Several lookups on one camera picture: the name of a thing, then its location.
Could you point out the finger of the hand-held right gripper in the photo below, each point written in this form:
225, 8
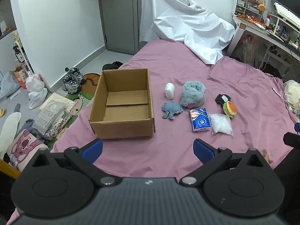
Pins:
291, 140

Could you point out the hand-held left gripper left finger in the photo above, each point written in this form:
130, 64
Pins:
93, 148

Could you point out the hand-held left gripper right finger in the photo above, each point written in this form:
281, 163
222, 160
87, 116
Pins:
202, 151

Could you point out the brown cardboard box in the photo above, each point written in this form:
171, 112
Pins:
121, 127

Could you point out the light blue fluffy plush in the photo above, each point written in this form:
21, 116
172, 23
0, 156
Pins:
192, 95

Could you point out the blue tissue packet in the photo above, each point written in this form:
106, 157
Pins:
199, 119

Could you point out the clear bag of white filling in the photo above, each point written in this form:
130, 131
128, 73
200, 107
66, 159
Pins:
220, 124

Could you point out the person's dark pants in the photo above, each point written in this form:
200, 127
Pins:
288, 180

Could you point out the cream pillow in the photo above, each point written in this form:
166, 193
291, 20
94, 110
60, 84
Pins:
293, 93

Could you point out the burger plush toy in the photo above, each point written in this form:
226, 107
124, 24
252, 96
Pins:
230, 109

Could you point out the green cartoon floor mat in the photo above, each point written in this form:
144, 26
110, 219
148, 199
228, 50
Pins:
78, 100

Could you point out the blue-grey knitted piece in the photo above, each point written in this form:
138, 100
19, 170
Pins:
171, 109

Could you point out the packaged goods pile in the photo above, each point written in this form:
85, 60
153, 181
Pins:
54, 112

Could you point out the white rolled cloth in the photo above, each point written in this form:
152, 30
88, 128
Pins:
170, 91

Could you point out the grey sneaker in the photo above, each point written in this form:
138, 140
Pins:
76, 75
69, 84

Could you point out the orange round rug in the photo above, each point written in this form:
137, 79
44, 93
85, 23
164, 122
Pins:
91, 79

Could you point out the pink cartoon cushion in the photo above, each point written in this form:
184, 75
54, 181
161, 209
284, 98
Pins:
23, 147

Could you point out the white plastic bag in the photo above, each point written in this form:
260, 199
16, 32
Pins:
36, 86

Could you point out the black cap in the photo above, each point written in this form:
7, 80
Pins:
112, 65

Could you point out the white fabric slipper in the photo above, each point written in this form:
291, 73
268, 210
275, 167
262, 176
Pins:
9, 129

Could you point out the pink bed sheet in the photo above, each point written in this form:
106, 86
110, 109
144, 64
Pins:
178, 58

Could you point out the orange carton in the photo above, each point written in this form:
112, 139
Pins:
21, 76

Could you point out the grey plastic bag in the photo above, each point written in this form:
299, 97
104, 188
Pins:
8, 84

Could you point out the white desk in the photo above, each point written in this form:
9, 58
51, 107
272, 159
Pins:
267, 35

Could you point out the white keyboard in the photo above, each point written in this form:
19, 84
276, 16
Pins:
287, 13

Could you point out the grey door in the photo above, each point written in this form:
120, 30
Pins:
117, 16

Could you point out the white draped sheet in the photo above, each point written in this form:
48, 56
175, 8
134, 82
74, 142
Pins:
178, 18

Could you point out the small drawer organizer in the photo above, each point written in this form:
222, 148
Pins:
246, 5

